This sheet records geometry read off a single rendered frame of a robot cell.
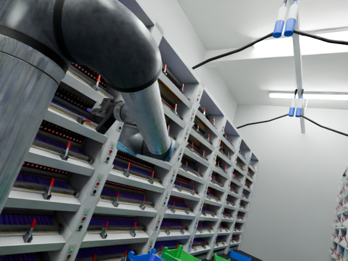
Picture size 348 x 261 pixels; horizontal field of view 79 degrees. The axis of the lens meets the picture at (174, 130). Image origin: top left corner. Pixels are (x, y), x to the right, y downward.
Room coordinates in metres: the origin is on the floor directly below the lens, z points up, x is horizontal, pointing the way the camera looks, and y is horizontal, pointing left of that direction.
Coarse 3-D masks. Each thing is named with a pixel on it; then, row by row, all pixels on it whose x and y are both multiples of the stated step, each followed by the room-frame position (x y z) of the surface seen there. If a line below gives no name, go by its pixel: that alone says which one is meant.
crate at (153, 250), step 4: (132, 252) 1.10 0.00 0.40; (152, 252) 1.24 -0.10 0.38; (128, 256) 1.10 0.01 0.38; (132, 256) 1.10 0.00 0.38; (136, 256) 1.15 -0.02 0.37; (140, 256) 1.18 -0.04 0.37; (144, 256) 1.21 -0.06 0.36; (148, 256) 1.24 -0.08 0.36; (156, 256) 1.24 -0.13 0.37; (128, 260) 1.09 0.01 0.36; (132, 260) 1.08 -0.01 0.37; (136, 260) 1.16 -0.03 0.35; (140, 260) 1.19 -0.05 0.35; (144, 260) 1.22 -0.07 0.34; (148, 260) 1.25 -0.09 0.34; (156, 260) 1.24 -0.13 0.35; (160, 260) 1.22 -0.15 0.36
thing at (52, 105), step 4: (52, 104) 0.95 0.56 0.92; (56, 108) 0.97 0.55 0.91; (60, 108) 0.98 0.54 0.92; (64, 108) 1.00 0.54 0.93; (64, 112) 1.00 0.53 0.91; (68, 112) 1.01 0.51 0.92; (72, 112) 1.04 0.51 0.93; (72, 116) 1.04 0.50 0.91; (76, 116) 1.05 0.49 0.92; (80, 116) 1.08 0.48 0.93; (88, 124) 1.10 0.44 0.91; (92, 124) 1.13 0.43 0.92; (96, 124) 1.15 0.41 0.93
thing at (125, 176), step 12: (120, 156) 1.50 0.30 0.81; (132, 156) 1.58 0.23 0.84; (120, 168) 1.40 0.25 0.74; (132, 168) 1.58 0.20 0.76; (144, 168) 1.74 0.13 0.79; (108, 180) 1.29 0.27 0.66; (120, 180) 1.35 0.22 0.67; (132, 180) 1.42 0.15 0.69; (144, 180) 1.58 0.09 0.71; (156, 180) 1.73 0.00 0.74
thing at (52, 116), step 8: (56, 96) 1.06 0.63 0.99; (48, 112) 0.91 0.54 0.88; (56, 112) 0.95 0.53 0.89; (48, 120) 0.93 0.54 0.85; (56, 120) 0.95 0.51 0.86; (64, 120) 0.97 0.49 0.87; (72, 120) 1.01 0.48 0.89; (96, 120) 1.28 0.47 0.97; (72, 128) 1.02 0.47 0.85; (80, 128) 1.04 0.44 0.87; (88, 128) 1.07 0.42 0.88; (88, 136) 1.10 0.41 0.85; (96, 136) 1.13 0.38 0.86; (104, 136) 1.16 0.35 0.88
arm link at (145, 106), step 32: (96, 0) 0.25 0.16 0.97; (64, 32) 0.27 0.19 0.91; (96, 32) 0.26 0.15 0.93; (128, 32) 0.28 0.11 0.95; (96, 64) 0.30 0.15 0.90; (128, 64) 0.30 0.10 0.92; (160, 64) 0.35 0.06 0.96; (128, 96) 0.40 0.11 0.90; (160, 96) 0.47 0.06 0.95; (160, 128) 0.58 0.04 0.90
